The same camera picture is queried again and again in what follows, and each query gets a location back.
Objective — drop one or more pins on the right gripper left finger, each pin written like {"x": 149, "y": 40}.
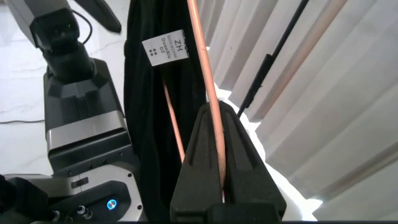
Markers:
{"x": 196, "y": 186}

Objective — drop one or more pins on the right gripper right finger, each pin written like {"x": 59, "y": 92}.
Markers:
{"x": 248, "y": 186}

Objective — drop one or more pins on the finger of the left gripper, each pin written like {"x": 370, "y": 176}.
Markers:
{"x": 101, "y": 14}

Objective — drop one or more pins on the black garment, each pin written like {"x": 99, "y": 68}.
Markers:
{"x": 146, "y": 109}

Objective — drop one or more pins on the pink clothes hanger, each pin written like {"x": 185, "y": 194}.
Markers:
{"x": 210, "y": 93}

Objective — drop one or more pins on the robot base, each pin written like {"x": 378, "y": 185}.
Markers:
{"x": 87, "y": 130}

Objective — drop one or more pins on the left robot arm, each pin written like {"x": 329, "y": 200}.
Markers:
{"x": 54, "y": 28}

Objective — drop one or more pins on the black clothes rack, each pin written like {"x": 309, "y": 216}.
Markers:
{"x": 264, "y": 71}

